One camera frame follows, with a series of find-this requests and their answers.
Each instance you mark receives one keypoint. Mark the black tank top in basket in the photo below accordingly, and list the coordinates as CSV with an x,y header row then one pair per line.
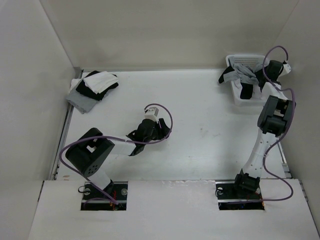
x,y
244,91

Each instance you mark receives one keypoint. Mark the folded white tank top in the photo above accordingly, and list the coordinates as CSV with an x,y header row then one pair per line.
x,y
100,82

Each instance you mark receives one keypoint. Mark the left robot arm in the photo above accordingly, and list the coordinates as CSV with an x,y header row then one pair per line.
x,y
88,156

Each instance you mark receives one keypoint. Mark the grey tank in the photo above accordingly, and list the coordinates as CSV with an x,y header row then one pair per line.
x,y
82,103
237,71

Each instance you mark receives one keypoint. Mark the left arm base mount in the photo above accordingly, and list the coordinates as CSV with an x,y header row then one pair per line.
x,y
94,200

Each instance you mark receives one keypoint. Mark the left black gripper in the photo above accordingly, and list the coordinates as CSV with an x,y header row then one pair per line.
x,y
162,131

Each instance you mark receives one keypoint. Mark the white plastic laundry basket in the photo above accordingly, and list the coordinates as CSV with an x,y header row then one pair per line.
x,y
255,62

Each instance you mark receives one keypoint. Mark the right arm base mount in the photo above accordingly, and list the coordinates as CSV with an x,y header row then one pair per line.
x,y
230,199

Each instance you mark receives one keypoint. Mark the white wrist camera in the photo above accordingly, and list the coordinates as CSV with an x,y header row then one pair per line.
x,y
151,113
286,69

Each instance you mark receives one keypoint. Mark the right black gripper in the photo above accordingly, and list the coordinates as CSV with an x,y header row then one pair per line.
x,y
259,74

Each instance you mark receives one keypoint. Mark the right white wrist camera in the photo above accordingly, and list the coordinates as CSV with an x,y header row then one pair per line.
x,y
286,69

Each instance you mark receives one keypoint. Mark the folded grey tank top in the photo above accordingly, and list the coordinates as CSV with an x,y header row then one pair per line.
x,y
82,103

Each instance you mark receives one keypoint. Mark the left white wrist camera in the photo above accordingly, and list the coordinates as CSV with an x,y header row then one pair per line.
x,y
151,113

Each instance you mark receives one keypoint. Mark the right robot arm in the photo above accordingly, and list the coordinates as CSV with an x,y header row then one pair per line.
x,y
273,122

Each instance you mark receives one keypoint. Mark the folded white garment underneath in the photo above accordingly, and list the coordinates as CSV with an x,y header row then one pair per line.
x,y
74,84

